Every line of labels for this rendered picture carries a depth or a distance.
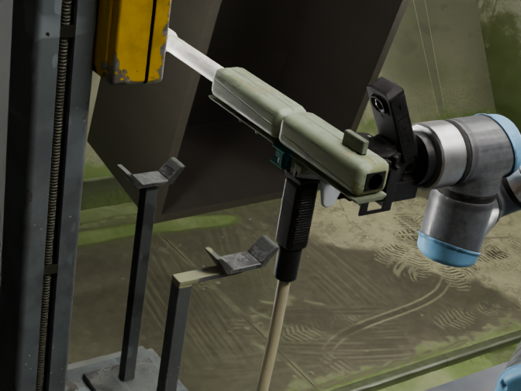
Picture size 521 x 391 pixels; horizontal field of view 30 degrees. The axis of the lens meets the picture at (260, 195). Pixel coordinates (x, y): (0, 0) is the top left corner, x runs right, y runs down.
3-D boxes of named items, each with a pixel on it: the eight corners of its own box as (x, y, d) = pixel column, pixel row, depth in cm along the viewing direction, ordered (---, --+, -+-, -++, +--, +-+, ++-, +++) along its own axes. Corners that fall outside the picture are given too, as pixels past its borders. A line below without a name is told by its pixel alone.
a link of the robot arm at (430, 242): (488, 251, 146) (512, 178, 140) (465, 282, 136) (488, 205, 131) (430, 230, 149) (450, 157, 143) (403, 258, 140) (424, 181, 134)
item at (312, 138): (359, 323, 115) (398, 148, 105) (327, 332, 113) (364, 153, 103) (162, 154, 150) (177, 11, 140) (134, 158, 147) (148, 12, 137)
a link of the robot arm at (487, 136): (518, 192, 136) (539, 126, 132) (455, 204, 129) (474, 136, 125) (470, 163, 143) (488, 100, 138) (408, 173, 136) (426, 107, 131)
